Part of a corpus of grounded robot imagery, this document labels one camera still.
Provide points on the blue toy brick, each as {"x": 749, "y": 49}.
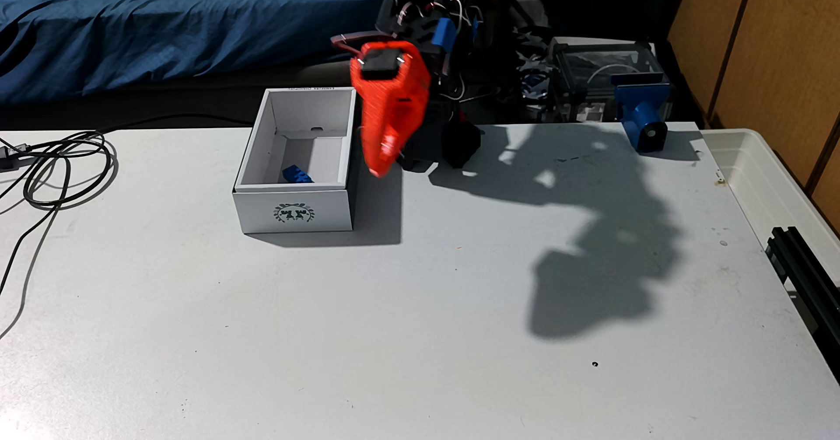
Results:
{"x": 296, "y": 175}

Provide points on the white cardboard box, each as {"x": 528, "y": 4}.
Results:
{"x": 298, "y": 164}

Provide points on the grey bed base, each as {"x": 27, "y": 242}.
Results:
{"x": 197, "y": 95}

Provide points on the blue bed sheet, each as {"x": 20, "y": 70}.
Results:
{"x": 184, "y": 20}

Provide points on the wooden wardrobe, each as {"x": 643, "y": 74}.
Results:
{"x": 761, "y": 53}

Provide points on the white plastic tub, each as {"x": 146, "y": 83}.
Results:
{"x": 761, "y": 177}

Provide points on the black power plug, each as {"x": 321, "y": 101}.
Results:
{"x": 10, "y": 156}

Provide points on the black aluminium extrusion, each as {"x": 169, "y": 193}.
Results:
{"x": 804, "y": 276}

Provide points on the clear plastic enclosure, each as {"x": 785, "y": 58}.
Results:
{"x": 607, "y": 72}

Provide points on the blue printed clamp mount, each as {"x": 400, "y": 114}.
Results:
{"x": 642, "y": 115}

